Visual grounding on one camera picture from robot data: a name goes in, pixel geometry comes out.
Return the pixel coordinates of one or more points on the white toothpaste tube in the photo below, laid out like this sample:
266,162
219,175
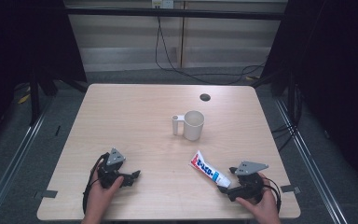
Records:
209,170

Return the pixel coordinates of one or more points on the silver floor rail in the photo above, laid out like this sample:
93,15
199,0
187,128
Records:
9,168
310,165

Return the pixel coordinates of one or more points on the yellow floor object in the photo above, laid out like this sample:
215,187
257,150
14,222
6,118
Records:
24,98

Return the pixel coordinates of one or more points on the person's right hand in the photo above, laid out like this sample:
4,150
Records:
265,208

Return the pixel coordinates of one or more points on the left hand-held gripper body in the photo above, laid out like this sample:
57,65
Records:
115,158

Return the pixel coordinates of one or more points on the black horizontal metal bar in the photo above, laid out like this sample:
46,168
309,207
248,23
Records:
174,13

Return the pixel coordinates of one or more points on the person's left hand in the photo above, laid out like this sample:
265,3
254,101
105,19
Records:
99,199

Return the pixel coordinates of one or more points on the black metal stand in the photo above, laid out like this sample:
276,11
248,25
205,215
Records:
34,99

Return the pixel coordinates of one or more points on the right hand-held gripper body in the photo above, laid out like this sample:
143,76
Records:
249,168

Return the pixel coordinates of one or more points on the small black floor object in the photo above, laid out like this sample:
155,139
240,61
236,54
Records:
57,130

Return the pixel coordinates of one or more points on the black curtain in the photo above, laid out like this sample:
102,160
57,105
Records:
21,40
332,77

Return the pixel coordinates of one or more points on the dark round table grommet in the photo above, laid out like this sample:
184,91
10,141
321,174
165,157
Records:
205,97

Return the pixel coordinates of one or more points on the white wall socket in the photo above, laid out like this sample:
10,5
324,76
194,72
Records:
162,3

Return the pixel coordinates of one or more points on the grey tape piece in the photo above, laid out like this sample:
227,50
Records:
46,194
290,188

